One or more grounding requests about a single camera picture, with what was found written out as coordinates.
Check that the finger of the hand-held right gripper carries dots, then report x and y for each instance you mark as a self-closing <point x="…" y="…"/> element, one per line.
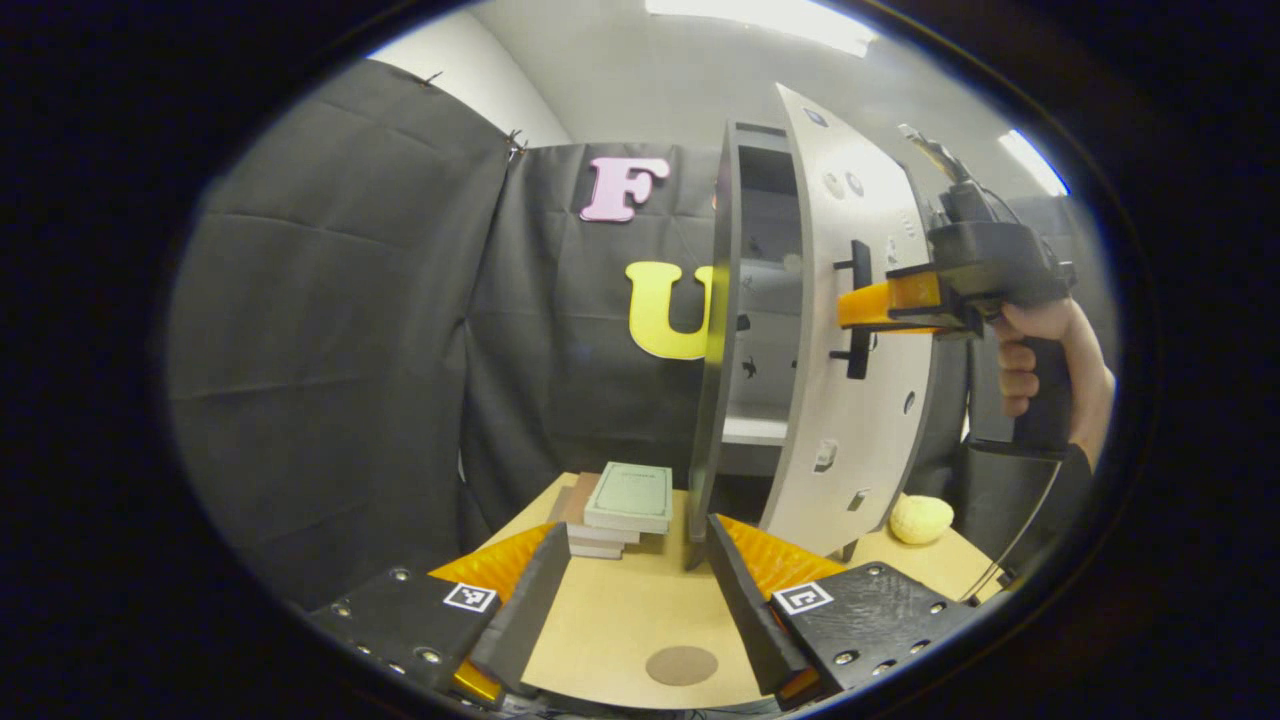
<point x="890" y="305"/>

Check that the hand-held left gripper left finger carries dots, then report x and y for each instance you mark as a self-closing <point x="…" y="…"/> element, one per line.
<point x="530" y="610"/>

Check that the yellow bumpy ball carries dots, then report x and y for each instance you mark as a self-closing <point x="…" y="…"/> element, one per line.
<point x="920" y="520"/>

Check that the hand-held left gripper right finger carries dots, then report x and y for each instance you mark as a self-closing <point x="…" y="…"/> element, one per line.
<point x="745" y="620"/>

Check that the black backdrop cloth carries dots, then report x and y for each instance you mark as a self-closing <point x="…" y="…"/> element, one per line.
<point x="320" y="350"/>

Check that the grey cover book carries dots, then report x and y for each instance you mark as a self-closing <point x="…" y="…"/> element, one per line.
<point x="595" y="551"/>

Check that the grey cabinet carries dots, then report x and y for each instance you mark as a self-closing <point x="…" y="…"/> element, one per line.
<point x="715" y="350"/>

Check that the long ceiling light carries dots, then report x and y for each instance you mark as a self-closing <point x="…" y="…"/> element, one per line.
<point x="770" y="18"/>

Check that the green book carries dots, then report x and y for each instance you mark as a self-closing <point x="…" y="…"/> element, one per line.
<point x="630" y="492"/>

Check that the small ceiling light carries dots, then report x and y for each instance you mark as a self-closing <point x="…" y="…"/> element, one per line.
<point x="1035" y="162"/>

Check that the brown cover book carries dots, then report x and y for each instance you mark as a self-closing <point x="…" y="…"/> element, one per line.
<point x="605" y="536"/>

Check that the brown round coaster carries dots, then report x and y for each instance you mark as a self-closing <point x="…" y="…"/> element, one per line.
<point x="681" y="665"/>

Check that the white cabinet door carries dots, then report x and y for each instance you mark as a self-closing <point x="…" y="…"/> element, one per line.
<point x="880" y="450"/>

